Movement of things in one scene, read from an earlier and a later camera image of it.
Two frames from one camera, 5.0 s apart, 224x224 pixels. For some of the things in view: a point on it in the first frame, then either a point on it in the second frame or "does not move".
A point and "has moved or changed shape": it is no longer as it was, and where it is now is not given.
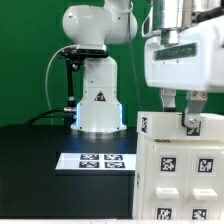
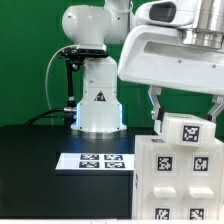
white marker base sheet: x=96 y=161 does not move
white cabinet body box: x=178 y=180 does not move
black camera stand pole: x=72 y=104 does not move
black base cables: x=68 y=113 does not move
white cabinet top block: x=171 y=125 has moved or changed shape
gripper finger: x=195 y=106 to x=217 y=108
